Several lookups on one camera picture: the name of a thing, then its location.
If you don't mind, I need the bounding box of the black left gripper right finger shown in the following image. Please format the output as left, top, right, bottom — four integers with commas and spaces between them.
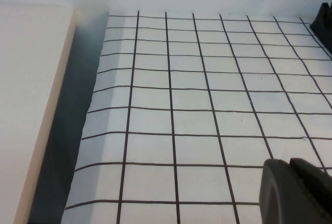
289, 157, 332, 224

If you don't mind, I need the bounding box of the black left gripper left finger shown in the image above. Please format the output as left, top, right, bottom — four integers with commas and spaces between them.
258, 158, 328, 224

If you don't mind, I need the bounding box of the white black-grid tablecloth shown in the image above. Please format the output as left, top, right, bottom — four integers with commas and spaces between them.
62, 10, 332, 224

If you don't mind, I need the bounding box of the black plastic drip tray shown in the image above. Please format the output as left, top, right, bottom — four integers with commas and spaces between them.
309, 2, 332, 53

